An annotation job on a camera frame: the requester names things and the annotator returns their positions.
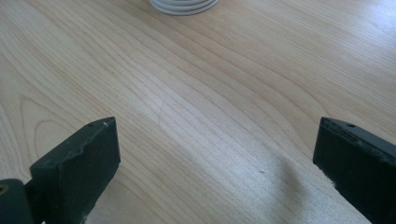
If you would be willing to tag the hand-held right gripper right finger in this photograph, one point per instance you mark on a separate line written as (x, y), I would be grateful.
(358, 155)

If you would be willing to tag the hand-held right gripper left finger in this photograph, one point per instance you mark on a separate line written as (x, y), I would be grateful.
(77, 168)

